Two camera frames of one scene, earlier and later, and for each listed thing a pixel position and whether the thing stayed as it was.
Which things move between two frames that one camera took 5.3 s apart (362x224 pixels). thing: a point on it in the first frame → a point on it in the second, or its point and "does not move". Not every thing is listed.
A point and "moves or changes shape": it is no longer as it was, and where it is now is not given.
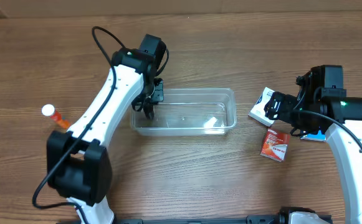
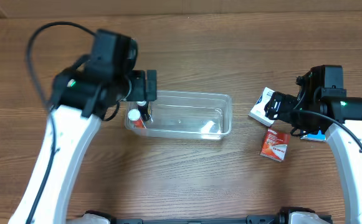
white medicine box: [258, 111] does not move
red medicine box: [275, 145] does not move
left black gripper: [157, 94] → [151, 86]
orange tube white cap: [49, 110] moves or changes shape
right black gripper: [276, 106] does not move
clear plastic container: [189, 112] moves or changes shape
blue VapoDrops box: [318, 137] does not move
